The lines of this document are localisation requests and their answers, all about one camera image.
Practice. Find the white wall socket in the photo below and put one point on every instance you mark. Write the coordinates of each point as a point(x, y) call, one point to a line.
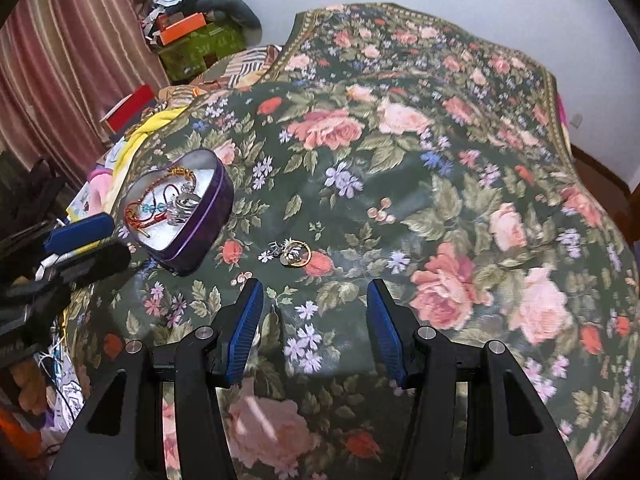
point(576, 120)

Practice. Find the striped patchwork quilt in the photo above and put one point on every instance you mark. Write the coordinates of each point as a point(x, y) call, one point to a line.
point(245, 65)

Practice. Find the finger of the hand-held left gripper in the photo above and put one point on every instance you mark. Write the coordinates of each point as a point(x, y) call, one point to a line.
point(92, 265)
point(80, 230)

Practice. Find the striped pink curtain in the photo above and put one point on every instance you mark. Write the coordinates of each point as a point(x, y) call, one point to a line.
point(65, 50)

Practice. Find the red box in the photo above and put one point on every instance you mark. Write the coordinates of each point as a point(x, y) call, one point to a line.
point(130, 112)

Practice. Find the green cloth-covered cabinet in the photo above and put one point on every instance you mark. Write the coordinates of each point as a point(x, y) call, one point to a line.
point(205, 52)

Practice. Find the grey bundle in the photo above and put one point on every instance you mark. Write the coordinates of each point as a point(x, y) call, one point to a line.
point(235, 7)

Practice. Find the orange box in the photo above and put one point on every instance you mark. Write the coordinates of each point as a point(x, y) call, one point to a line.
point(182, 27)

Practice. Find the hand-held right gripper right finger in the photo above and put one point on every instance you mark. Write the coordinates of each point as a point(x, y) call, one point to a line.
point(385, 330)

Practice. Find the colourful printed cloth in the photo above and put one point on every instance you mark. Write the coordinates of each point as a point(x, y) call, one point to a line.
point(90, 197)

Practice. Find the purple heart-shaped tin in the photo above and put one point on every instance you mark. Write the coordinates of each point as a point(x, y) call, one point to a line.
point(200, 245)

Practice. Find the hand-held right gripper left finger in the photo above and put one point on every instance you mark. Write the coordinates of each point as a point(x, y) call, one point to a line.
point(245, 330)

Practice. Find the yellow cloth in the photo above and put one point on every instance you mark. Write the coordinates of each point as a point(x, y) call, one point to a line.
point(150, 125)

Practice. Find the floral blanket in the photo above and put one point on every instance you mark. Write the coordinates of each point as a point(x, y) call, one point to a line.
point(400, 170)

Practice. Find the orange cloth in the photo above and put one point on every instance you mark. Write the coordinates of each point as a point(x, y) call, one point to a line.
point(15, 435)

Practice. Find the pink cloth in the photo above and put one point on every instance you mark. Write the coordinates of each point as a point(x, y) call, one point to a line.
point(562, 110)

